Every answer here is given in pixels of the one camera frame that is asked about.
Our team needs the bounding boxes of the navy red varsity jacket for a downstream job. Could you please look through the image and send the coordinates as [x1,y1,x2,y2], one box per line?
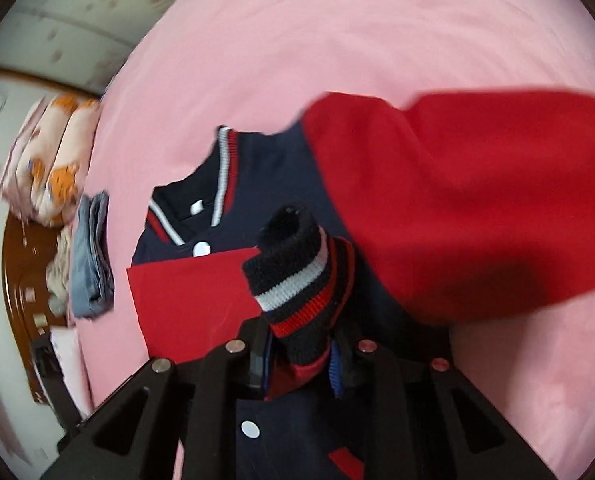
[129,90,595,479]

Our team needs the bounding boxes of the folded blue jeans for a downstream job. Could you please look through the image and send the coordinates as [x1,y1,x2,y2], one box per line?
[70,191,115,318]

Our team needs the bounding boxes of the small white pillow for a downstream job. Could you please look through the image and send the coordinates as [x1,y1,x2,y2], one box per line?
[50,326,93,418]

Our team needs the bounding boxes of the crumpled grey white cloth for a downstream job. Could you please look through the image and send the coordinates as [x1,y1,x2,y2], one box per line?
[46,226,73,318]

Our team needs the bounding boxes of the brown wooden headboard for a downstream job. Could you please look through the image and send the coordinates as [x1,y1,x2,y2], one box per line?
[1,214,66,405]

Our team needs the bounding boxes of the bear print folded quilt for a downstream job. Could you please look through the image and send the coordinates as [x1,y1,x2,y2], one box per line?
[0,94,101,228]

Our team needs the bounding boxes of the pink plush bed blanket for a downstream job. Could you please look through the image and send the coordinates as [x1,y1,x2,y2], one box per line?
[78,0,595,479]

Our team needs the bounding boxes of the floral sliding wardrobe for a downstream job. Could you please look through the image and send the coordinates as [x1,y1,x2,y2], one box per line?
[0,0,176,94]

